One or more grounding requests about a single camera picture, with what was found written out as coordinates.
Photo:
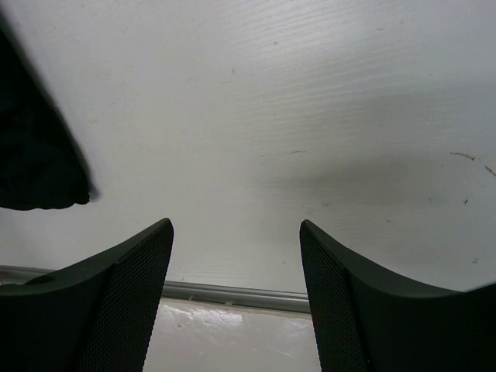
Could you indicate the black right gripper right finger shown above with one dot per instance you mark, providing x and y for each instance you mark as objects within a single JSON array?
[{"x": 369, "y": 318}]

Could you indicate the black shorts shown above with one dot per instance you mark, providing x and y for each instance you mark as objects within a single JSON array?
[{"x": 42, "y": 166}]

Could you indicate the aluminium table edge rail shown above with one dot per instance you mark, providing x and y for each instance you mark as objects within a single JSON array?
[{"x": 232, "y": 294}]

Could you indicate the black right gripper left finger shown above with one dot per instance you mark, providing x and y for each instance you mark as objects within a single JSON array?
[{"x": 111, "y": 341}]

